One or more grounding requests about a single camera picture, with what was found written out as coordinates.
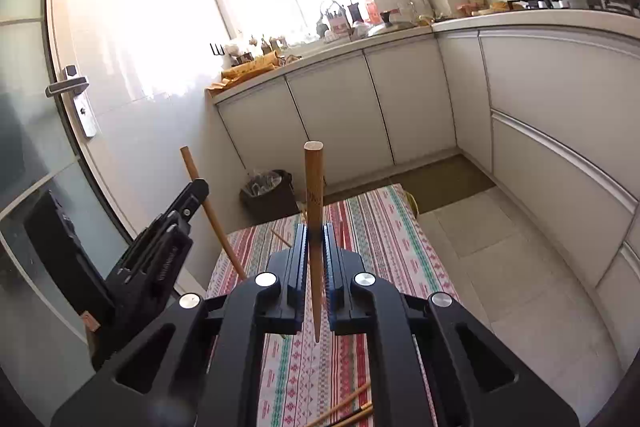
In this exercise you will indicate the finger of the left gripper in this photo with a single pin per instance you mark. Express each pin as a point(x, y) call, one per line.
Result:
point(164, 244)

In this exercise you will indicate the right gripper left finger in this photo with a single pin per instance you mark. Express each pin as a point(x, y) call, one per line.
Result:
point(199, 362)

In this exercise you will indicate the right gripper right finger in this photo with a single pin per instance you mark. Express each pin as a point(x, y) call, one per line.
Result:
point(432, 363)

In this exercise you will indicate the bamboo chopstick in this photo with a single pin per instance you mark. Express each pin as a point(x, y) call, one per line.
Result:
point(313, 151)
point(192, 171)
point(355, 417)
point(353, 396)
point(281, 239)

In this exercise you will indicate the black trash bin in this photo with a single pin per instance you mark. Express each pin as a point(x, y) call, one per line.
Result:
point(269, 196)

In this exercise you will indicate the brown floor mat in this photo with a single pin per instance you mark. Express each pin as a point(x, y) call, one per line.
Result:
point(431, 186)

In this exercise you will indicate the yellow cloth on counter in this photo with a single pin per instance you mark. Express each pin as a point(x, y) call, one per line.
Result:
point(236, 75)

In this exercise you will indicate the white lower cabinets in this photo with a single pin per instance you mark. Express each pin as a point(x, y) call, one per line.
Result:
point(547, 104)

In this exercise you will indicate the white electric kettle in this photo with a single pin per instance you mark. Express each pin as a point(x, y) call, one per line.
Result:
point(423, 8)

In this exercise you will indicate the gas stove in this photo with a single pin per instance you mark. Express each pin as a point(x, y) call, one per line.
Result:
point(623, 7)

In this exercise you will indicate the door handle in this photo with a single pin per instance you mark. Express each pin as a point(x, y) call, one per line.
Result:
point(76, 87)

